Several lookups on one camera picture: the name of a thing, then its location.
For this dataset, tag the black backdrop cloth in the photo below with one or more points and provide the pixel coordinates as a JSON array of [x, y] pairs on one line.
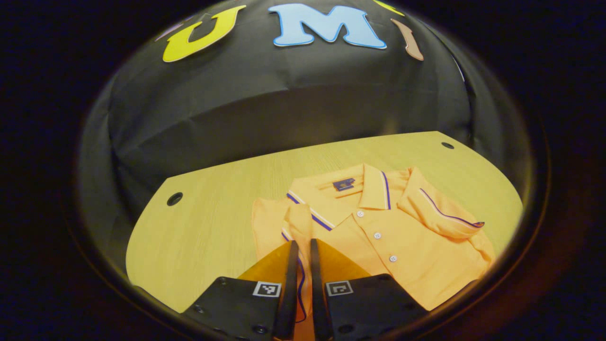
[[284, 104]]

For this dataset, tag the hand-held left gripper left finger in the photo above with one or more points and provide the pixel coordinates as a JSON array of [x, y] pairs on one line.
[[289, 293]]

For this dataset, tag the orange T-shirt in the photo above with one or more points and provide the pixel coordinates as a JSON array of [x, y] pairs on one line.
[[378, 255]]

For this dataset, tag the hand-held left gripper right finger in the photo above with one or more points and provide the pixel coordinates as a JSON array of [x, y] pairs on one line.
[[318, 303]]

